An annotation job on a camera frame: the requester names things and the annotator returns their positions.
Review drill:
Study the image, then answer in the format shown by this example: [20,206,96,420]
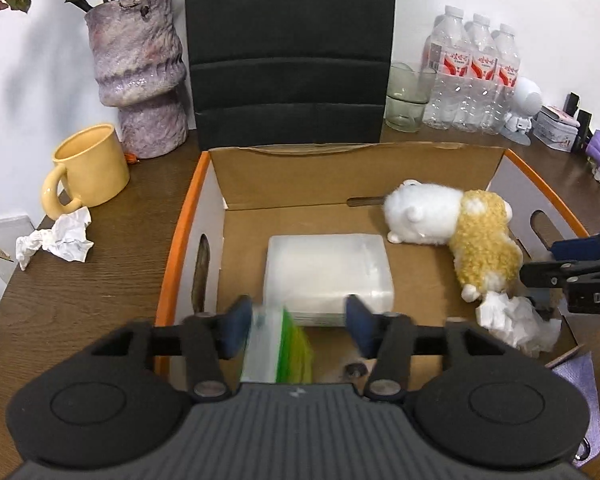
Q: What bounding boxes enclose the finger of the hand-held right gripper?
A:
[551,227,600,261]
[519,257,600,289]

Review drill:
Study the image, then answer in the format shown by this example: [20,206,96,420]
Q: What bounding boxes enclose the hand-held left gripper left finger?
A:
[87,294,255,402]

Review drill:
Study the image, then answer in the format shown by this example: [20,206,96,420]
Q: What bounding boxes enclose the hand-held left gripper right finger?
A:
[345,294,513,402]

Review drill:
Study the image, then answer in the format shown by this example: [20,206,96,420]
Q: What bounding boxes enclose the green and white packet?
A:
[240,307,315,386]

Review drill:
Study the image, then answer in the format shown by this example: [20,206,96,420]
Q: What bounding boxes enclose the white tissue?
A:
[15,206,95,272]
[475,292,563,359]

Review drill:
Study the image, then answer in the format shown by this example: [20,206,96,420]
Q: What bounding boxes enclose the orange cardboard box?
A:
[155,142,593,391]

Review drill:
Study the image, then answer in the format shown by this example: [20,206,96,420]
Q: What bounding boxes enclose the purple fabric pouch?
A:
[550,352,600,461]

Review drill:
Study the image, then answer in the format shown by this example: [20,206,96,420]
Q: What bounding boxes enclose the white translucent plastic case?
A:
[262,234,397,328]

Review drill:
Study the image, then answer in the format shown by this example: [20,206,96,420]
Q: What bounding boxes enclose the white and yellow plush toy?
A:
[382,179,523,303]

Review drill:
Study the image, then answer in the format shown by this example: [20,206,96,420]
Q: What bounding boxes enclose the small printed tin box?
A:
[534,105,581,151]

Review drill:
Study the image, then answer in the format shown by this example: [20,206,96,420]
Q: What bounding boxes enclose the black rectangular holder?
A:
[565,92,593,153]

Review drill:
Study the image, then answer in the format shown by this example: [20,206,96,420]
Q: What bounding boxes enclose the white robot figurine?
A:
[500,76,543,147]

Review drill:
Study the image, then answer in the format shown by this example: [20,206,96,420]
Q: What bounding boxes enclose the clear water bottle red label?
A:
[455,12,498,133]
[422,5,473,131]
[482,22,522,136]

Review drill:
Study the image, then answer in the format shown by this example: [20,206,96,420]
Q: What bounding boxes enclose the yellow ceramic mug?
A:
[41,123,131,221]

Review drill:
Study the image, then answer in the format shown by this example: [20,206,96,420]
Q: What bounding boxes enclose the clear glass cup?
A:
[384,61,433,133]

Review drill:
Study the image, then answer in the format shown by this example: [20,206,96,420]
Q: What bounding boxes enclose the white flat carton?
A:
[0,215,36,306]

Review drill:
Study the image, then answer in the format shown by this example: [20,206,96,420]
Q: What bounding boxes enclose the purple mottled ceramic vase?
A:
[84,0,188,159]

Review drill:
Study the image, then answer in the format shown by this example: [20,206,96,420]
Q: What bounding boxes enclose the black paper bag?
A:
[184,0,397,152]

